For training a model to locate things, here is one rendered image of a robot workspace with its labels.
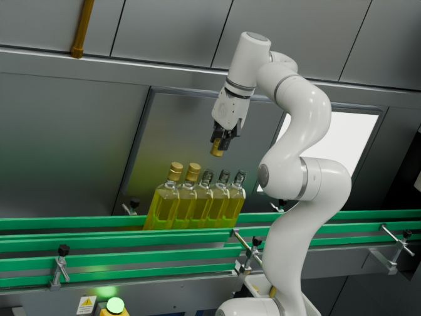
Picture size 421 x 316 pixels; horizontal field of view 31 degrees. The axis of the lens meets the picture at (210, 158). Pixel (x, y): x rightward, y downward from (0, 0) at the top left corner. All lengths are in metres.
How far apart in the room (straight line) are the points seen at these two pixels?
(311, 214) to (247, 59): 0.48
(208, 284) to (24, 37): 0.87
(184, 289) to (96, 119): 0.54
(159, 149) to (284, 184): 0.64
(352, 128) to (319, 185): 0.93
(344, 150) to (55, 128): 1.05
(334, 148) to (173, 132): 0.65
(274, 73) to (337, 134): 0.78
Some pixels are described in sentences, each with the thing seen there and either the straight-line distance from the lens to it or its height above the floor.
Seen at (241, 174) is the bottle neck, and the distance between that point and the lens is 2.22.
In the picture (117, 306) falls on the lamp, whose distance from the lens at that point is 2.02.
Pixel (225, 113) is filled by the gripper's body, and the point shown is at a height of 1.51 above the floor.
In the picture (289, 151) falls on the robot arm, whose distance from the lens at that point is 1.65.
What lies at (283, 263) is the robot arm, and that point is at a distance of 1.76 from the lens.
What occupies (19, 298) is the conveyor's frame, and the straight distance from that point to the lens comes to 1.95.
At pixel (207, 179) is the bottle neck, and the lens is 2.16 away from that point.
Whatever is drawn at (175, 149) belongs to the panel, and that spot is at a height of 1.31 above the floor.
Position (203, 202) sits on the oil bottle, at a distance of 2.19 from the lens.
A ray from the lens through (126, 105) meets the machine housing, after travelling 2.11.
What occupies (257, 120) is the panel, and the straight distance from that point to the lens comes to 2.33.
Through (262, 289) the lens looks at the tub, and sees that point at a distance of 2.40.
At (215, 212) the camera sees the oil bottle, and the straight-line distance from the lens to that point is 2.23.
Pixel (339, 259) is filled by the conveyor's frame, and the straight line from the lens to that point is 2.66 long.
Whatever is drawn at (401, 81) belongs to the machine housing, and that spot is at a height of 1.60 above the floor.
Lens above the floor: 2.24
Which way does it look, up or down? 25 degrees down
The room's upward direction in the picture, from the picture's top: 19 degrees clockwise
